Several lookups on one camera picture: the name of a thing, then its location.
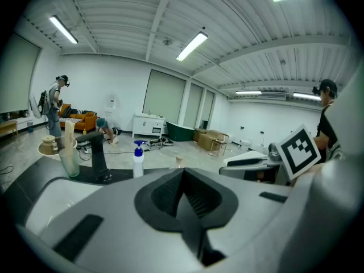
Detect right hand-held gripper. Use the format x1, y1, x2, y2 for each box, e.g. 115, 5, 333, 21
218, 66, 364, 185

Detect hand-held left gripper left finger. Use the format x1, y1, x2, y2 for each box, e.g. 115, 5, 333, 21
16, 168, 206, 272

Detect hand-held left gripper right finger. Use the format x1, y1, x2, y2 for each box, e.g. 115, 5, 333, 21
184, 157, 363, 272

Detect white spray bottle blue top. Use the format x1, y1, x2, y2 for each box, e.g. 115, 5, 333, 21
133, 140, 146, 179

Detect white sink basin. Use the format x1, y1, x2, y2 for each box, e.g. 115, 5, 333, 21
24, 177, 104, 236

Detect metal cup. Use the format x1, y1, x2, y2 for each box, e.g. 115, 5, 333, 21
268, 143, 282, 162

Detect cardboard box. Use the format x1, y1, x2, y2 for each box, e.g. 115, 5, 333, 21
193, 127, 228, 151

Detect dark green bathtub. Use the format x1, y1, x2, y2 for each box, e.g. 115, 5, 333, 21
166, 121, 197, 143

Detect grey window blind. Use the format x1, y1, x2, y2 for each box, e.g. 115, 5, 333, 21
142, 69, 187, 125
183, 82, 204, 129
0, 34, 41, 114
200, 89, 216, 125

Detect pile of shoes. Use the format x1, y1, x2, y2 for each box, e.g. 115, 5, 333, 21
147, 137, 175, 148

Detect white air conditioner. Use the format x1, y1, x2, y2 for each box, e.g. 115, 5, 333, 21
255, 92, 287, 101

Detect clear glass cup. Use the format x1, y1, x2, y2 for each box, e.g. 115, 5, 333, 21
59, 146, 81, 178

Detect white vanity cabinet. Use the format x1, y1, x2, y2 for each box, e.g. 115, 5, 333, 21
132, 112, 167, 140

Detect cream cloth roll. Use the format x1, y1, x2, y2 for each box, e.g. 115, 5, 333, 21
63, 121, 76, 154

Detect round wooden tray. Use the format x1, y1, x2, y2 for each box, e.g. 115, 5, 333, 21
38, 134, 78, 156

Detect orange sofa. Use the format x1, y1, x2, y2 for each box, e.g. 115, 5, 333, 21
57, 103, 99, 133

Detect low wooden table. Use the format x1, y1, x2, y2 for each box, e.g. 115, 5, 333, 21
0, 119, 20, 139

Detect wooden frame chair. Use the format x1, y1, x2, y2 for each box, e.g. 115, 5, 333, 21
209, 132, 230, 156

